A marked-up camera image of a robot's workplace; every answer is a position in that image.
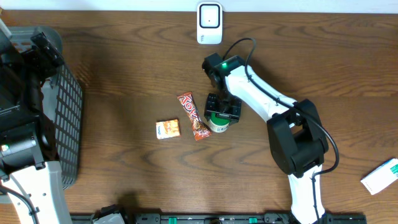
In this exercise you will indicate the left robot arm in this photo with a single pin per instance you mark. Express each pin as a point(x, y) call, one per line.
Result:
point(31, 173)

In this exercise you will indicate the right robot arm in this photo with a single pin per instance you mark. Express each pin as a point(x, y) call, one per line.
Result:
point(297, 139)

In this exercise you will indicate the small orange snack box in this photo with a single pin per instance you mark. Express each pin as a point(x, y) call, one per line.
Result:
point(167, 129)

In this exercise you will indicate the white barcode scanner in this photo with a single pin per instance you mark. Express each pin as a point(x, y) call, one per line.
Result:
point(209, 23)

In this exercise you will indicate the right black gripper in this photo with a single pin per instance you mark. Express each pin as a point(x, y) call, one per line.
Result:
point(232, 113)

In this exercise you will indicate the red Top chocolate bar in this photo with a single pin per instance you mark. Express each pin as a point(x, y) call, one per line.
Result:
point(200, 131)

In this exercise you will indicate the white green carton box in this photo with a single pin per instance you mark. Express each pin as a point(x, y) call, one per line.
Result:
point(381, 177)

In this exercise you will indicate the green lid jar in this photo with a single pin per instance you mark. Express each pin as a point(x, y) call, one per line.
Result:
point(218, 125)

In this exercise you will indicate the grey plastic basket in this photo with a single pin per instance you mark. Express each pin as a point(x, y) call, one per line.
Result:
point(63, 102)

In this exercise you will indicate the black mounting rail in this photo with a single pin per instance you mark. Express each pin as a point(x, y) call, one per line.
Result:
point(155, 218)

